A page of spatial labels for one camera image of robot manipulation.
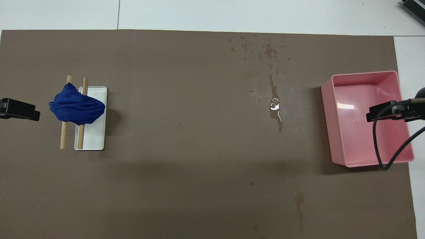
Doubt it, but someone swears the grey ribbed device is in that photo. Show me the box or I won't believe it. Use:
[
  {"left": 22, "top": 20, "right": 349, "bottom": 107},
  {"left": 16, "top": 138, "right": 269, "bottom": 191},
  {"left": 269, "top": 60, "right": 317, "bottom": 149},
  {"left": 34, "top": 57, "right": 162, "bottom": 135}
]
[{"left": 400, "top": 0, "right": 425, "bottom": 21}]

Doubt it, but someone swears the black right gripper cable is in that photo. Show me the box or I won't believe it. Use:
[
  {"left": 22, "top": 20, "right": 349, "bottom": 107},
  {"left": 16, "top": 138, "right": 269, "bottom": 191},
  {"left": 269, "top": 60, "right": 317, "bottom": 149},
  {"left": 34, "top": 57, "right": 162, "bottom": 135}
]
[{"left": 373, "top": 99, "right": 425, "bottom": 171}]

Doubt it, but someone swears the blue cloth towel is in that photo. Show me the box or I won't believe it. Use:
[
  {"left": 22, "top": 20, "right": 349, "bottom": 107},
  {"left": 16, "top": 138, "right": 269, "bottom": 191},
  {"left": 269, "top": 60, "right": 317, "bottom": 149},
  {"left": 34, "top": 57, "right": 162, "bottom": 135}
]
[{"left": 49, "top": 82, "right": 106, "bottom": 126}]

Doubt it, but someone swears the pink plastic bin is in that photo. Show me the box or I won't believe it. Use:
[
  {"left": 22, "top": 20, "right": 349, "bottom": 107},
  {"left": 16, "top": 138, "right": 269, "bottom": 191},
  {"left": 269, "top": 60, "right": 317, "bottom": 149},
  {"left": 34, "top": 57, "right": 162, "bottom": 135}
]
[{"left": 321, "top": 70, "right": 415, "bottom": 167}]

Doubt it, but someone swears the brown paper table mat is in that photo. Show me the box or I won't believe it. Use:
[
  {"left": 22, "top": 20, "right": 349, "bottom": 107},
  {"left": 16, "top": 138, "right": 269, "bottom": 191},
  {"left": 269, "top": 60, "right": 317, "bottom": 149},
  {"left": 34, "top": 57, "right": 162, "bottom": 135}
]
[{"left": 0, "top": 29, "right": 418, "bottom": 239}]

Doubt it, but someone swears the spilled water puddle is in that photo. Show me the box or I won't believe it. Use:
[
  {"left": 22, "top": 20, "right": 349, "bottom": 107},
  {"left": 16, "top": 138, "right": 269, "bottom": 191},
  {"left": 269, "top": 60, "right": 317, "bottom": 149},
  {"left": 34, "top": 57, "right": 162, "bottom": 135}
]
[{"left": 268, "top": 75, "right": 283, "bottom": 133}]

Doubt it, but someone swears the white towel rack base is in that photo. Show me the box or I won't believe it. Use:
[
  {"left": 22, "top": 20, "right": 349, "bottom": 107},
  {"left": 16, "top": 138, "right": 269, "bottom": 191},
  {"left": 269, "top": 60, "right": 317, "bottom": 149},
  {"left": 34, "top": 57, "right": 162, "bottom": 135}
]
[{"left": 74, "top": 86, "right": 108, "bottom": 151}]

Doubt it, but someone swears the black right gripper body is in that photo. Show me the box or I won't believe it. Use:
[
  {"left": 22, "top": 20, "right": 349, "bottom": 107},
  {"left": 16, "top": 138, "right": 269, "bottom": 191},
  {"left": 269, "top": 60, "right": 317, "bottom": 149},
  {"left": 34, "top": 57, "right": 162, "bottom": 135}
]
[{"left": 398, "top": 100, "right": 420, "bottom": 122}]

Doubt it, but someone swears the long light wooden rod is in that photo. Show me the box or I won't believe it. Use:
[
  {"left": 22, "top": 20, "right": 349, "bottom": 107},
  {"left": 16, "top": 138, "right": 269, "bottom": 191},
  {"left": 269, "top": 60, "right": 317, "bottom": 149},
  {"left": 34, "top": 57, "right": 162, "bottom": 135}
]
[{"left": 60, "top": 75, "right": 73, "bottom": 149}]

